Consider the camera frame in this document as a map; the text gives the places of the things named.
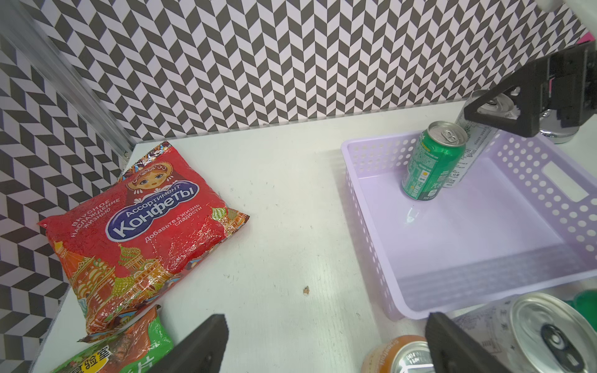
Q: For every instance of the silver tall can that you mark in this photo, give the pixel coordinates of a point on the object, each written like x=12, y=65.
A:
x=535, y=332

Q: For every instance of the white patterned can back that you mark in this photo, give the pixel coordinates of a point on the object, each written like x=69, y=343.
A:
x=479, y=135

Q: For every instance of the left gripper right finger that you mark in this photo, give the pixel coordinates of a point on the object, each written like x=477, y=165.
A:
x=454, y=351

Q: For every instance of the lilac plastic basket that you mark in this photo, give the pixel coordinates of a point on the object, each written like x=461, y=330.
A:
x=522, y=220

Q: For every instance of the green can back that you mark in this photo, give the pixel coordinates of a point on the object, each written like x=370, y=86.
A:
x=436, y=154

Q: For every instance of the orange can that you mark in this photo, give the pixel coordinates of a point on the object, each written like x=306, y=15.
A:
x=405, y=354

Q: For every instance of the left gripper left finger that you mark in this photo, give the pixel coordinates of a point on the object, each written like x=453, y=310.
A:
x=201, y=351

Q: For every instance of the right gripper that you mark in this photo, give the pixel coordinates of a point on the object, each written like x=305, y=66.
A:
x=528, y=88

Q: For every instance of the red candy bag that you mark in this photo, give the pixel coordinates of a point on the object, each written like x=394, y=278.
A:
x=126, y=247

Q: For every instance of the green snack bag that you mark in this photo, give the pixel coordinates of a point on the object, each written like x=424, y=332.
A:
x=137, y=349

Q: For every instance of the green can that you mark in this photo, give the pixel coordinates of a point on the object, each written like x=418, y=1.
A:
x=436, y=154
x=586, y=304

